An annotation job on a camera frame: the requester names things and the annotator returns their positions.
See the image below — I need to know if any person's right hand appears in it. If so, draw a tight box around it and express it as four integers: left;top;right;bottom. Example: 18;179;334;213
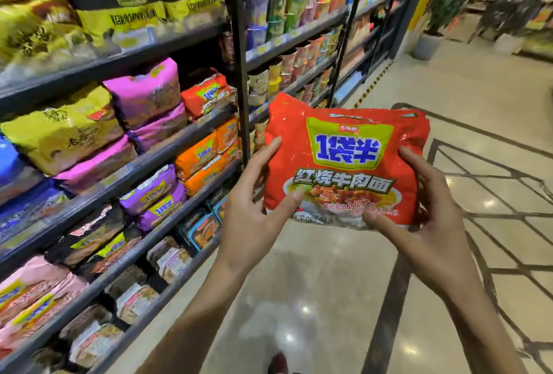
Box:
362;146;482;302

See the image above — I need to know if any person's left hand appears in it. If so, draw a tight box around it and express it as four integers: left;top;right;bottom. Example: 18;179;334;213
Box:
215;135;305;278

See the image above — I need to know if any red orange noodle multipack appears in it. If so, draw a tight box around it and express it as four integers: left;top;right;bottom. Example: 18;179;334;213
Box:
263;92;431;231

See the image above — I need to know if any black metal store shelving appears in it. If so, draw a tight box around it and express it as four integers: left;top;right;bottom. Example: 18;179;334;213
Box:
0;0;433;374

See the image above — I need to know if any person's left forearm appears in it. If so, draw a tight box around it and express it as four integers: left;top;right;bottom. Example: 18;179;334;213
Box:
134;256;255;374

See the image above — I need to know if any person's left shoe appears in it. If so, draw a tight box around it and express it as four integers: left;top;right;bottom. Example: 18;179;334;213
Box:
267;352;289;374

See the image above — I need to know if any potted green plant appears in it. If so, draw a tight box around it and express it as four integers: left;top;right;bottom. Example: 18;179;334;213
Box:
411;0;467;62

